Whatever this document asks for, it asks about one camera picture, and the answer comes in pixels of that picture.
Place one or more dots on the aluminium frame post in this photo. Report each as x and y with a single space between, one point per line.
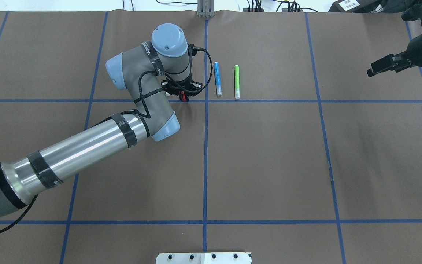
205 8

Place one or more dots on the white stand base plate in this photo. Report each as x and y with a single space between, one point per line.
204 258

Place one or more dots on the blue highlighter pen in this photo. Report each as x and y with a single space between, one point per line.
217 78

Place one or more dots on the black power strip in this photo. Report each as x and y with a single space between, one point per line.
276 9

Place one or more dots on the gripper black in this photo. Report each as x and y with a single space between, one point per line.
179 87
417 48

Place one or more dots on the green highlighter pen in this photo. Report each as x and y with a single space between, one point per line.
237 84

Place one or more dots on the black white label box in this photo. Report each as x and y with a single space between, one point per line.
354 6

